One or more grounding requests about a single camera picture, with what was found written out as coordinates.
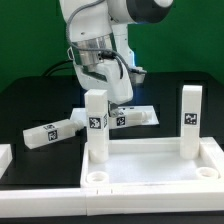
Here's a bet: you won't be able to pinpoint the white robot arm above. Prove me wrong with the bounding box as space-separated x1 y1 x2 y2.
59 0 173 117

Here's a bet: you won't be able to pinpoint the black cables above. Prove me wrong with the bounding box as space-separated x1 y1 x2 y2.
41 59 76 78

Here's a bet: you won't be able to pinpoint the white desk top tray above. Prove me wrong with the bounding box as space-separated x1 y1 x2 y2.
80 137 224 188

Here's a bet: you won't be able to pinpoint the white front fence rail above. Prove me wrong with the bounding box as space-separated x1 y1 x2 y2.
0 183 224 218

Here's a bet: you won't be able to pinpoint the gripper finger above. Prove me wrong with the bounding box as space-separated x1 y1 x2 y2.
108 102 119 117

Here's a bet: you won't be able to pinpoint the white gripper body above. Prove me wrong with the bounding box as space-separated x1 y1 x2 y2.
74 60 146 104

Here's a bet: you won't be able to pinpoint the white marker sheet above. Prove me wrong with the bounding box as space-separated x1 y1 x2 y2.
69 105 160 128

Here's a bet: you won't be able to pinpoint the white left fence block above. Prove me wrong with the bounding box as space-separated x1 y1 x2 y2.
0 144 12 178

